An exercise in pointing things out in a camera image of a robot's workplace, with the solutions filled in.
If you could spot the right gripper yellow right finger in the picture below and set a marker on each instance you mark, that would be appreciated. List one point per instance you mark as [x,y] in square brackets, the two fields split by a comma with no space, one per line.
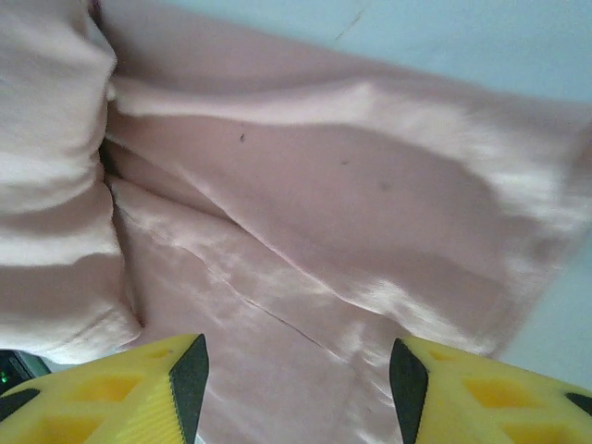
[485,407]

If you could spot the aluminium rail frame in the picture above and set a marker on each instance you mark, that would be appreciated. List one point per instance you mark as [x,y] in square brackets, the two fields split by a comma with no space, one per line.
[32,365]

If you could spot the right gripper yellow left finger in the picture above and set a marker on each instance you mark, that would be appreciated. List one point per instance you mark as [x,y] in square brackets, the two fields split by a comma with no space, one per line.
[92,411]

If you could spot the pink t-shirt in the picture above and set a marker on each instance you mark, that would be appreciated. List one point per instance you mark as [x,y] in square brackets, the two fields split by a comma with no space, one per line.
[324,185]

